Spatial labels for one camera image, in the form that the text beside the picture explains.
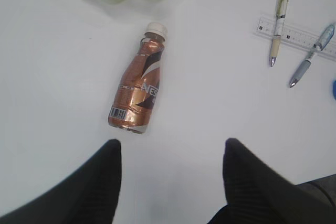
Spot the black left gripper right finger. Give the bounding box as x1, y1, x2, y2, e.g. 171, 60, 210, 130
210, 138, 335, 223

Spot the brown coffee drink bottle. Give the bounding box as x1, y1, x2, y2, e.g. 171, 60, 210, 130
108, 23, 167, 134

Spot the cream barrel pen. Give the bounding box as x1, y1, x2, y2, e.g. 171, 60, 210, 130
269, 0, 289, 67

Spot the blue clip pen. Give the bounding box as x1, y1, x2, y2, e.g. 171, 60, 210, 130
289, 23, 335, 88

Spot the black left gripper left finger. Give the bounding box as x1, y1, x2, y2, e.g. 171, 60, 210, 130
1, 140, 122, 223

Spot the clear plastic ruler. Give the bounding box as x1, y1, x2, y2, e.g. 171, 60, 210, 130
256, 16, 335, 61

